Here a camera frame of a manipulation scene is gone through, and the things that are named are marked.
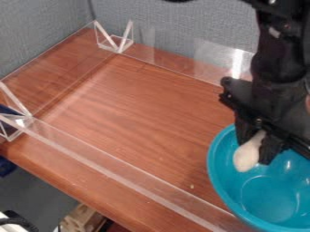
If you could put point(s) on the clear acrylic back barrier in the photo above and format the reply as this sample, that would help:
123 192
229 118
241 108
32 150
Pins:
191 56

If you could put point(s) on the wooden block under table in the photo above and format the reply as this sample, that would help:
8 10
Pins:
83 220

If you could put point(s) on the blue plastic bowl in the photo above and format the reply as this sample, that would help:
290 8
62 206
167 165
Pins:
269 196

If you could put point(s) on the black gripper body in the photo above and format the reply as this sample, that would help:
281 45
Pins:
272 98

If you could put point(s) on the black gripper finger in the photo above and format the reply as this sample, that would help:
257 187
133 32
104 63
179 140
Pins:
246 129
273 145

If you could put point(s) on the white toy mushroom red cap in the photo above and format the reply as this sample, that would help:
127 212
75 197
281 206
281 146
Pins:
246 156

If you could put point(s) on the clear acrylic corner bracket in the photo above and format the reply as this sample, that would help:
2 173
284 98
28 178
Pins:
111 42

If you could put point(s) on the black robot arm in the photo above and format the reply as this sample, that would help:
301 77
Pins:
294 10

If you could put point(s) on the clear acrylic front barrier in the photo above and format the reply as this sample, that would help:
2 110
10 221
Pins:
139 200

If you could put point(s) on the black white object below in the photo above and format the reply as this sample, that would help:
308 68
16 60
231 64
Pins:
18 223

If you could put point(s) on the clear acrylic left bracket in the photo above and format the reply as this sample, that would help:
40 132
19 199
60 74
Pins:
15 116

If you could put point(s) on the dark blue object left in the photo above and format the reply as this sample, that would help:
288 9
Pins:
7 166

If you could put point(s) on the clear acrylic barrier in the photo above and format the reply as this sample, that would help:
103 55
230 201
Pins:
139 200
191 56

